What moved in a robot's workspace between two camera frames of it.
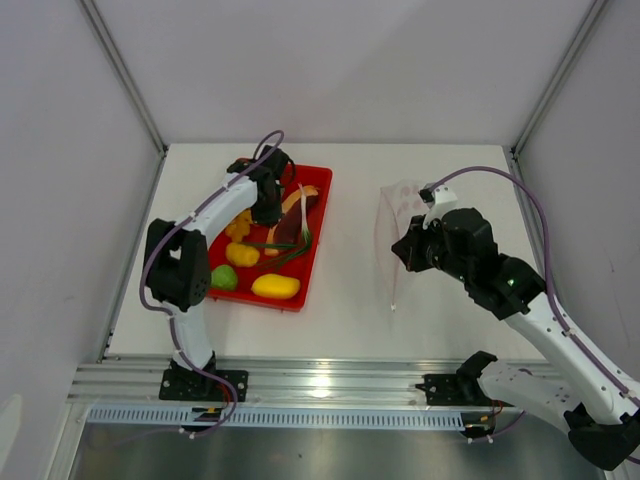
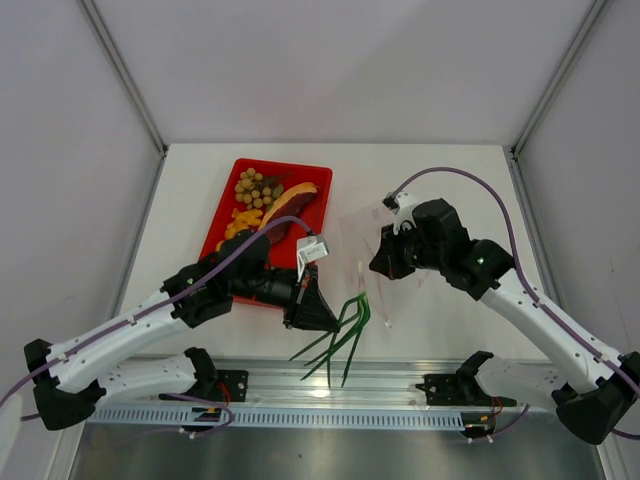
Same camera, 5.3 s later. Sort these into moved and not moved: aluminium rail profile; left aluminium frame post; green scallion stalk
Moved: green scallion stalk
Not moved: left aluminium frame post; aluminium rail profile
